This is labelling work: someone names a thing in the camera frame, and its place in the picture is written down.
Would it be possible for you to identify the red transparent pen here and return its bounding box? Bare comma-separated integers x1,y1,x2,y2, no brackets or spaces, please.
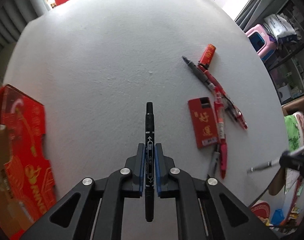
214,88,227,179

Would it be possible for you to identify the green patterned cushion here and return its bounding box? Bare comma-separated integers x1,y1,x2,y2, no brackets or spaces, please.
284,115,304,152

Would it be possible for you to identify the red gel pen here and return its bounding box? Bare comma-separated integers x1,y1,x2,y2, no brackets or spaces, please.
198,64,248,130

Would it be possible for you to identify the red box lighter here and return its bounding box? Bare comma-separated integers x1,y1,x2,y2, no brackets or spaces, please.
188,97,218,148

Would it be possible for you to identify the black grey gel pen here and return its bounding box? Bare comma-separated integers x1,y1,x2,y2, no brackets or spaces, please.
181,55,243,124

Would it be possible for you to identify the grey curtain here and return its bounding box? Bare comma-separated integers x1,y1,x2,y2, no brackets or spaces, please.
0,0,50,52

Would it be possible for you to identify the black yellow pen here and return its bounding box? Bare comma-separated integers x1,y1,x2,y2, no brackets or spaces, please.
207,144,220,178

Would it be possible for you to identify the black marker pen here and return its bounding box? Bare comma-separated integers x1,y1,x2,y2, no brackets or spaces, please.
145,102,155,223

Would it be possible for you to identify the red cardboard box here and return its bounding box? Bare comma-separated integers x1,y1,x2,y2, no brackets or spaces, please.
0,85,57,239

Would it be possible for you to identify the pink plastic stool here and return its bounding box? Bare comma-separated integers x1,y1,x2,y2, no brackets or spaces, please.
245,24,277,62

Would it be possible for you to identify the white silver pen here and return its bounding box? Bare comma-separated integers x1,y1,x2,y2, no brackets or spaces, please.
246,145,304,174

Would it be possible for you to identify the long red lighter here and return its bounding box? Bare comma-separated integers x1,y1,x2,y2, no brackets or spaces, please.
199,44,216,69

